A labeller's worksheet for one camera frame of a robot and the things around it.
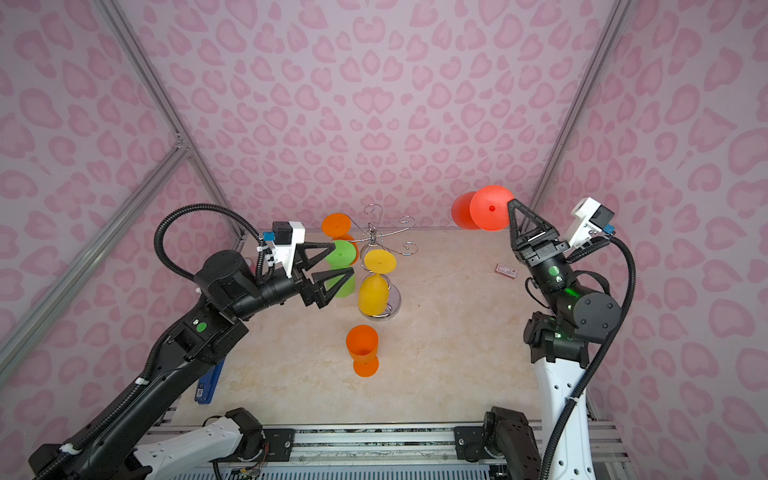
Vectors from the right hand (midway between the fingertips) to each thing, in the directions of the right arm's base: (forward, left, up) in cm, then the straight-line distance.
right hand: (504, 209), depth 46 cm
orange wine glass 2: (+19, +32, -22) cm, 43 cm away
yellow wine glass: (+5, +23, -31) cm, 38 cm away
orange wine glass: (-4, +26, -42) cm, 50 cm away
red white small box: (+29, -20, -55) cm, 66 cm away
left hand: (0, +27, -11) cm, 29 cm away
